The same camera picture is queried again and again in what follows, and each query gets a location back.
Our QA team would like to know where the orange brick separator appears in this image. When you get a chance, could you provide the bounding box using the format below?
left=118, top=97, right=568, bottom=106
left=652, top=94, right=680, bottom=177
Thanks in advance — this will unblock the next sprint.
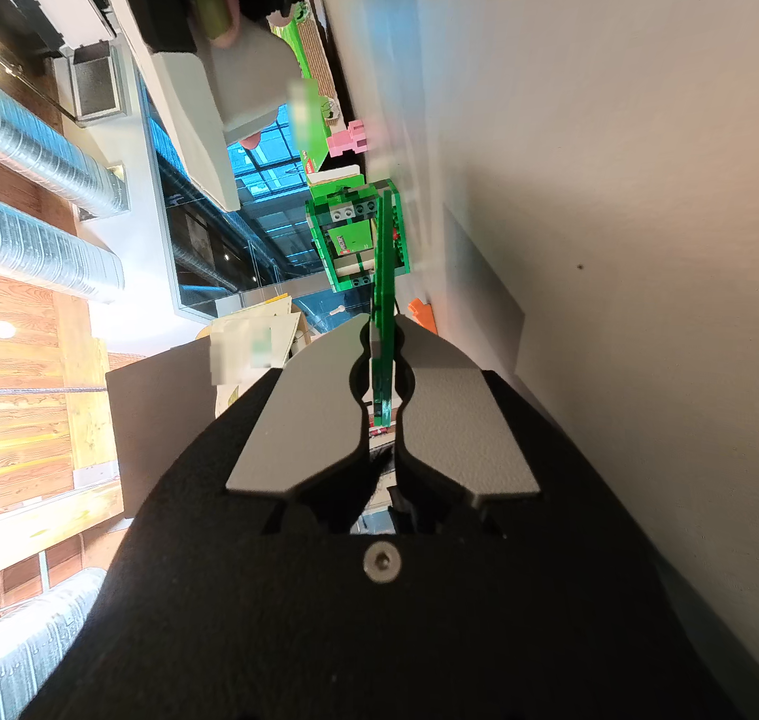
left=408, top=298, right=440, bottom=335

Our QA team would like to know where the glass window wall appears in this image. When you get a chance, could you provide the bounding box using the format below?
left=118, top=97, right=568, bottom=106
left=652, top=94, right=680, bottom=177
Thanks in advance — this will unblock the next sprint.
left=139, top=68, right=374, bottom=323

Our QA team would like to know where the green lego plate with tiles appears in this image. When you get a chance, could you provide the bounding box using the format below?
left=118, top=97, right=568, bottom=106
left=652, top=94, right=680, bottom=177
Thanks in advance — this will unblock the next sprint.
left=370, top=189, right=399, bottom=427

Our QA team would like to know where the green lego box build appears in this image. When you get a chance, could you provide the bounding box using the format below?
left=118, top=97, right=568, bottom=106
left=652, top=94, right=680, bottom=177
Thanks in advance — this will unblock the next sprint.
left=305, top=179, right=411, bottom=294

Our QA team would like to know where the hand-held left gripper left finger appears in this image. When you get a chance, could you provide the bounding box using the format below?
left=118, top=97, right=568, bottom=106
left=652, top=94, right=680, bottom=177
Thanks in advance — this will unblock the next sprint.
left=225, top=314, right=371, bottom=501

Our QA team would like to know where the lego instruction booklet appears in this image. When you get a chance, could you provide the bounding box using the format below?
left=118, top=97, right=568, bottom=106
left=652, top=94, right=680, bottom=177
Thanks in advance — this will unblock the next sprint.
left=196, top=293, right=303, bottom=412

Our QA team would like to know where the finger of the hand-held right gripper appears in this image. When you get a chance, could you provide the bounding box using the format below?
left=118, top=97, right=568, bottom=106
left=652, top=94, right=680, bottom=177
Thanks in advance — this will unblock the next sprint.
left=98, top=0, right=241, bottom=211

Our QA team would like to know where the white ceiling unit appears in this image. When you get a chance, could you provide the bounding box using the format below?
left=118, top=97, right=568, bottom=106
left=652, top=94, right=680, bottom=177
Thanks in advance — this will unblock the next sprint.
left=26, top=0, right=117, bottom=45

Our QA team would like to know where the grey ceiling vent box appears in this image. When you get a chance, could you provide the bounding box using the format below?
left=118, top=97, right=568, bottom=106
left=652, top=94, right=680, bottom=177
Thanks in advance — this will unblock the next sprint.
left=70, top=43, right=128, bottom=123

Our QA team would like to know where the pink lego pig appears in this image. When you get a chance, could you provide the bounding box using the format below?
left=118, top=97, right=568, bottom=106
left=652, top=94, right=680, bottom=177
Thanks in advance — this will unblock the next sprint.
left=327, top=120, right=368, bottom=159

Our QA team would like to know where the green cardboard lego box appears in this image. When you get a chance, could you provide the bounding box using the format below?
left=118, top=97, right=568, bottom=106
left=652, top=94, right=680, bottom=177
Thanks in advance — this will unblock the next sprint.
left=270, top=0, right=342, bottom=172

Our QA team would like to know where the person's right hand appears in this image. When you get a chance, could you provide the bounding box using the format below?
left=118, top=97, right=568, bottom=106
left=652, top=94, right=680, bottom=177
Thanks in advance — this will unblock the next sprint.
left=193, top=0, right=334, bottom=151

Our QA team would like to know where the silver ventilation duct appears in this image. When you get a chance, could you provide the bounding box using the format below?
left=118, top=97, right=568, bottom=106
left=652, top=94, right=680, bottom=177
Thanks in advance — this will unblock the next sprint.
left=0, top=203, right=127, bottom=304
left=0, top=567, right=109, bottom=706
left=0, top=90, right=130, bottom=218

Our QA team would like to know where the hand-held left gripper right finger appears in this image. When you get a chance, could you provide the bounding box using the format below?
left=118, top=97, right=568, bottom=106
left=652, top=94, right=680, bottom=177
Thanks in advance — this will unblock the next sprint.
left=394, top=314, right=542, bottom=503

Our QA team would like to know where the green white lego sub-build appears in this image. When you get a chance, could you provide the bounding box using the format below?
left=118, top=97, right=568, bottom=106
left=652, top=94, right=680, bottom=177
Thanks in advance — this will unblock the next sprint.
left=307, top=165, right=364, bottom=190

